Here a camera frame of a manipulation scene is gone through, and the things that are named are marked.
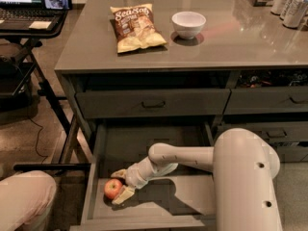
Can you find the white ceramic bowl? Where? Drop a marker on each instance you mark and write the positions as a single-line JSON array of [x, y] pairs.
[[187, 25]]

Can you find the red apple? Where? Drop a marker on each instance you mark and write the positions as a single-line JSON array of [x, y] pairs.
[[112, 188]]

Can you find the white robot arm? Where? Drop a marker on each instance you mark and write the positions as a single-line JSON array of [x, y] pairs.
[[243, 166]]

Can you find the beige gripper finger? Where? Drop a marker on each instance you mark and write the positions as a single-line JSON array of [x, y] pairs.
[[119, 174], [125, 193]]

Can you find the grey top right drawer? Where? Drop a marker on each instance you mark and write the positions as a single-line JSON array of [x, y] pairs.
[[270, 100]]

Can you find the black smartphone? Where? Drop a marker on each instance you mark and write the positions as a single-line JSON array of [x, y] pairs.
[[60, 5]]

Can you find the grey middle right drawer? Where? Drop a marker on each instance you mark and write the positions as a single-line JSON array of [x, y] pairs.
[[273, 132]]

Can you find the open grey middle drawer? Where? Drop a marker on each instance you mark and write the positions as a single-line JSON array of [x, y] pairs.
[[181, 201]]

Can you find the grey top left drawer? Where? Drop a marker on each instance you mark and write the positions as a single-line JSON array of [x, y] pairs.
[[145, 103]]

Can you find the black laptop stand cart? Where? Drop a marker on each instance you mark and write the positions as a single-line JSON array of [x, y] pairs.
[[25, 63]]

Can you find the sea salt chips bag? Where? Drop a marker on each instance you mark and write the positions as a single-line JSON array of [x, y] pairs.
[[134, 28]]

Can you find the white can right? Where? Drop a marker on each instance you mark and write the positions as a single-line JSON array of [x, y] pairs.
[[295, 13]]

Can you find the yellow sticky note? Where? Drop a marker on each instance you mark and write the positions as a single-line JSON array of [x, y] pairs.
[[40, 25]]

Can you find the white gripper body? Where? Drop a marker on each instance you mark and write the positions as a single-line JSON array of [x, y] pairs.
[[134, 177]]

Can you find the person knee beige trousers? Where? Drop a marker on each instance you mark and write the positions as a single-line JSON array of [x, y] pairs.
[[26, 200]]

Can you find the open laptop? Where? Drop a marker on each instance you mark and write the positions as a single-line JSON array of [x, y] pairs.
[[18, 15]]

